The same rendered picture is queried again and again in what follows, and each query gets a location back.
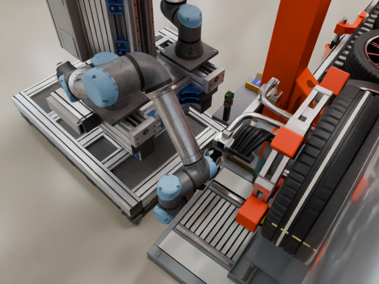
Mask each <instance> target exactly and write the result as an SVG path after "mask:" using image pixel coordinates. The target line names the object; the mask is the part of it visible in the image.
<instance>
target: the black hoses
mask: <svg viewBox="0 0 379 284"><path fill-rule="evenodd" d="M275 136H276V135H274V134H272V133H270V132H269V131H267V130H265V129H263V128H257V127H254V126H251V125H247V126H245V127H244V128H243V129H242V130H241V131H240V132H239V133H238V135H237V137H236V138H235V140H234V142H233V144H232V145H231V146H230V147H229V149H228V152H230V153H231V154H233V155H235V156H237V157H238V158H240V159H242V160H243V161H245V162H247V163H248V164H250V163H251V162H252V160H253V159H254V155H252V154H251V153H252V152H253V151H254V150H255V149H257V148H258V147H259V146H260V145H261V144H262V143H264V142H265V141H268V142H270V143H271V142H272V141H273V139H274V137H275Z"/></svg>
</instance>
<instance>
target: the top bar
mask: <svg viewBox="0 0 379 284"><path fill-rule="evenodd" d="M279 83H280V81H278V83H277V85H276V86H275V87H274V88H271V89H270V90H269V91H268V93H267V95H266V97H267V98H269V97H270V96H271V95H272V93H273V92H274V91H275V90H276V89H277V88H278V86H279ZM262 105H263V103H262V102H261V100H260V97H259V95H258V96H257V98H256V99H255V100H254V101H253V102H252V103H251V104H250V105H249V106H248V107H247V108H246V110H245V111H244V112H243V113H245V112H257V110H258V109H259V108H260V107H261V106H262ZM249 120H250V119H246V120H244V121H242V122H241V123H240V124H239V125H238V126H237V127H236V128H235V129H234V131H233V135H232V136H231V137H230V138H229V139H228V140H227V139H225V138H224V137H222V136H221V137H220V139H219V140H218V143H217V146H219V147H221V148H222V149H224V148H225V147H226V146H227V145H228V144H229V143H230V141H231V140H232V139H233V138H234V137H235V136H236V135H237V134H238V132H239V131H240V130H241V129H242V128H243V127H244V126H245V124H246V123H247V122H248V121H249Z"/></svg>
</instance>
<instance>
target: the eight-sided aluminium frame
mask: <svg viewBox="0 0 379 284"><path fill-rule="evenodd" d="M333 94H334V92H332V91H330V90H327V89H326V88H324V87H321V86H319V85H316V86H315V87H314V88H313V89H312V91H311V93H310V94H309V96H308V97H307V98H306V100H305V101H304V102H303V103H302V105H301V106H300V107H299V108H298V110H297V111H296V112H295V114H294V115H293V116H291V117H290V119H289V121H288V122H287V124H286V125H285V127H286V128H288V129H290V130H292V131H294V132H296V133H298V134H300V135H302V136H303V137H305V135H306V134H307V132H308V130H309V128H310V126H311V125H312V124H313V122H314V121H315V120H316V118H317V116H318V115H319V114H320V112H321V111H322V110H323V109H324V110H323V112H322V114H321V116H320V118H319V120H318V122H317V124H316V126H317V125H318V123H319V122H320V120H321V119H322V117H323V115H324V114H325V112H326V111H327V110H328V108H329V106H330V105H331V103H332V102H333V101H334V99H335V98H334V95H333ZM314 100H315V103H314V106H313V111H312V112H311V114H310V115H309V117H308V118H307V120H305V122H302V121H300V119H301V117H302V115H303V114H304V112H305V111H306V110H307V108H308V107H310V105H311V104H312V102H313V101H314ZM315 128H316V127H315ZM315 128H314V127H312V128H311V130H310V132H309V134H308V136H307V140H308V139H309V137H310V136H311V134H312V133H313V131H314V129H315ZM278 154H279V152H277V151H275V150H272V152H271V154H270V156H269V157H268V159H267V161H266V163H265V165H264V167H263V168H262V170H261V172H260V173H259V174H258V175H257V178H256V180H255V182H254V184H253V190H252V193H251V195H253V196H255V197H257V198H258V196H259V193H260V191H261V192H262V193H263V194H262V196H261V197H260V198H259V199H260V200H261V201H263V202H264V203H266V204H268V205H269V208H268V210H267V213H268V211H269V209H270V207H271V205H272V203H273V201H274V199H275V197H276V195H277V193H278V191H279V190H280V188H279V190H278V191H277V192H276V194H275V195H274V197H273V198H271V195H272V193H273V192H274V190H275V188H276V186H277V184H278V182H279V180H280V179H281V177H282V176H283V177H285V178H286V177H287V175H288V174H289V171H288V170H287V169H285V168H286V166H287V165H288V163H289V161H290V158H288V157H286V156H284V158H283V159H282V161H281V163H280V164H279V166H278V168H277V170H276V172H275V173H274V175H273V176H271V175H269V174H268V172H269V170H270V168H271V167H272V165H273V163H274V162H275V159H276V158H277V156H278ZM267 213H266V214H267Z"/></svg>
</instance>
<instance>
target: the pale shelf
mask: <svg viewBox="0 0 379 284"><path fill-rule="evenodd" d="M253 80H254V79H252V78H250V77H249V78H248V79H247V80H246V81H247V82H249V83H252V82H253ZM246 81H245V82H244V83H243V84H242V85H241V86H240V87H239V88H238V89H237V90H236V91H235V92H234V98H233V105H232V106H231V111H230V118H229V119H230V120H229V121H228V122H227V123H226V122H224V121H223V120H222V119H223V112H224V106H223V105H222V106H221V107H220V108H219V109H218V110H217V111H216V112H215V113H214V114H213V115H212V119H214V120H216V121H218V122H219V123H221V124H223V125H225V126H228V125H229V124H230V123H231V122H232V121H233V120H234V119H235V118H236V117H237V116H238V115H240V114H242V113H243V112H244V111H245V110H246V108H247V107H248V106H249V105H250V104H251V103H252V102H253V101H254V100H255V99H256V98H257V95H258V94H257V92H255V91H253V90H251V89H249V88H247V87H245V83H246Z"/></svg>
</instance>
